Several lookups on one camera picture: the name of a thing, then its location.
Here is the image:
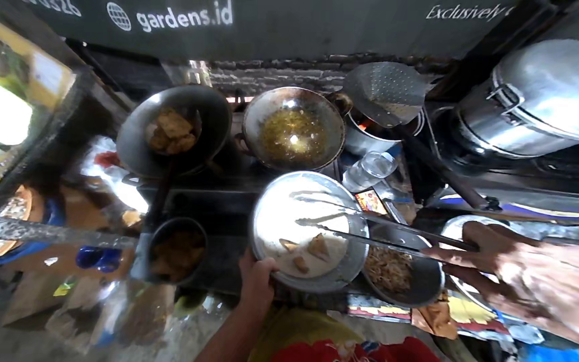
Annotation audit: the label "person's left hand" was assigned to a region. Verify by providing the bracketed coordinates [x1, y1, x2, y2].
[238, 247, 279, 308]

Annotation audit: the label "person's right hand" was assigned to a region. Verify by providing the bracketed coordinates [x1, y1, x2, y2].
[422, 221, 569, 327]

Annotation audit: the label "metal bowl of white batter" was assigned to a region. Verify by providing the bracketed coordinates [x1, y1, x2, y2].
[250, 171, 370, 294]

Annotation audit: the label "long metal tongs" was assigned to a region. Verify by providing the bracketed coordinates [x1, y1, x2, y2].
[289, 190, 478, 260]

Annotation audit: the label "person's left forearm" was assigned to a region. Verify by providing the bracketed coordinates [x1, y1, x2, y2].
[194, 299, 273, 362]

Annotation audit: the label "white round basin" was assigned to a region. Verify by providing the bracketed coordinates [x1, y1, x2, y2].
[441, 215, 512, 313]

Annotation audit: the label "round dark metal container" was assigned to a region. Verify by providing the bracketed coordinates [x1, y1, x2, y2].
[146, 217, 209, 286]

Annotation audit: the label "grey bowl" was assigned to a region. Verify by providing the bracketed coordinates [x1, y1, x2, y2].
[362, 223, 445, 308]

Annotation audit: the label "triangular tofu piece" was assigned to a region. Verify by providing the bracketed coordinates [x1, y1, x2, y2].
[308, 233, 330, 262]

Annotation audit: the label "yellow red printed sheet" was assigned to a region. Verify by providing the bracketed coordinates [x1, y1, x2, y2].
[347, 291, 510, 337]

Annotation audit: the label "brown paper packet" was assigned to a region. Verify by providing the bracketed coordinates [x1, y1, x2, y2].
[411, 297, 458, 340]

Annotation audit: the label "heap of brown fried pieces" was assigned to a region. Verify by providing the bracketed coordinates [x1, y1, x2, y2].
[151, 230, 205, 282]

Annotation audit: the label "pile of bean sprouts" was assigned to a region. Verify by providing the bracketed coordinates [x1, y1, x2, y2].
[365, 243, 414, 294]

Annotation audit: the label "black gas stove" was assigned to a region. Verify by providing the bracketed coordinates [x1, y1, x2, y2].
[423, 103, 579, 199]

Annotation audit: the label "small red yellow packet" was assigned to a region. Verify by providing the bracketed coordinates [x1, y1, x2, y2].
[355, 188, 387, 216]

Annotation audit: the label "person's body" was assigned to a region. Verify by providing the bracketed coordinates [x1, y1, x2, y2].
[248, 308, 442, 362]

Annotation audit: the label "bright blue plastic item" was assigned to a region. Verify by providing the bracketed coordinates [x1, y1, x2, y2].
[518, 344, 579, 362]

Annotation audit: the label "wok with frying oil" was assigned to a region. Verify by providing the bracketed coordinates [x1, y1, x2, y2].
[234, 86, 353, 172]

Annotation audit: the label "clear plastic bottle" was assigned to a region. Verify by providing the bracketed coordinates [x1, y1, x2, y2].
[342, 151, 398, 194]

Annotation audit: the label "dark blue round object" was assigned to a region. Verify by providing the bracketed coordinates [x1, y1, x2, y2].
[75, 246, 123, 274]

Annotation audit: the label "pile of fried tofu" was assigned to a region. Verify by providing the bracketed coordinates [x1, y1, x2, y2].
[148, 108, 197, 155]

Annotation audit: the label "metal pot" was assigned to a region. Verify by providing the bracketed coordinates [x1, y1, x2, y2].
[342, 105, 425, 157]

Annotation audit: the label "clear plastic bag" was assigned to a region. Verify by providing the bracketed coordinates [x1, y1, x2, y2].
[79, 136, 150, 215]

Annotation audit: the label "large silver steamer pot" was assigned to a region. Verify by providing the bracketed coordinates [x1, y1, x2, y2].
[451, 39, 579, 160]

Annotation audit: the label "blue plastic basin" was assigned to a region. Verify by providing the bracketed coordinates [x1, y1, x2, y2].
[0, 197, 66, 265]

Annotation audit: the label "orange plastic basin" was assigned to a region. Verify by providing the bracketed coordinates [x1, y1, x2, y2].
[0, 185, 33, 269]

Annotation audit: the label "large grey printed banner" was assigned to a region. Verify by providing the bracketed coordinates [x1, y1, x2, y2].
[20, 0, 521, 61]

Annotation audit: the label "metal skimmer, long dark handle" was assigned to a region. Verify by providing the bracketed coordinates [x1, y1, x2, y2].
[147, 109, 203, 227]

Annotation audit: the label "dark wok with wooden handle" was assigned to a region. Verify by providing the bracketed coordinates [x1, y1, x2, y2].
[116, 84, 233, 180]

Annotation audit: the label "large perforated skimmer, dark handle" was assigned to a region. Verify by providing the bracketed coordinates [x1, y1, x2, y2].
[342, 62, 500, 211]

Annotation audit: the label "grey metal frame bar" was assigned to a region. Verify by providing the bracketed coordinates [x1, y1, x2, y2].
[0, 217, 140, 249]

